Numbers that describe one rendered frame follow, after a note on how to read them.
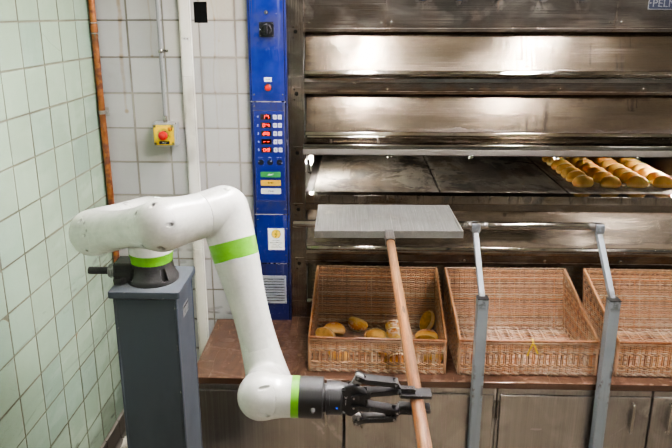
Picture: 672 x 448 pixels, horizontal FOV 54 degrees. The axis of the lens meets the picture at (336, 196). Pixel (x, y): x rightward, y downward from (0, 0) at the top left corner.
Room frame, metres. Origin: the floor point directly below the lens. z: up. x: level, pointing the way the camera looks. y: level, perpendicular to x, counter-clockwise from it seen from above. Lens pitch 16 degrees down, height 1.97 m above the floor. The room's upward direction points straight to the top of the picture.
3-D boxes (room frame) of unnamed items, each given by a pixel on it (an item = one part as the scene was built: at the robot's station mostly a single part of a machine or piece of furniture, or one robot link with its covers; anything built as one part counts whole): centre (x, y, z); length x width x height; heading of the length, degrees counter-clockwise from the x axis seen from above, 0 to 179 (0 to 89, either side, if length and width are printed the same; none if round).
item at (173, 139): (2.83, 0.74, 1.46); 0.10 x 0.07 x 0.10; 88
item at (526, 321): (2.56, -0.76, 0.72); 0.56 x 0.49 x 0.28; 89
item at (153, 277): (1.84, 0.60, 1.23); 0.26 x 0.15 x 0.06; 89
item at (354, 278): (2.58, -0.17, 0.72); 0.56 x 0.49 x 0.28; 87
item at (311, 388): (1.31, 0.05, 1.13); 0.12 x 0.06 x 0.09; 179
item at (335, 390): (1.31, -0.02, 1.13); 0.09 x 0.07 x 0.08; 89
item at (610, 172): (3.25, -1.36, 1.21); 0.61 x 0.48 x 0.06; 178
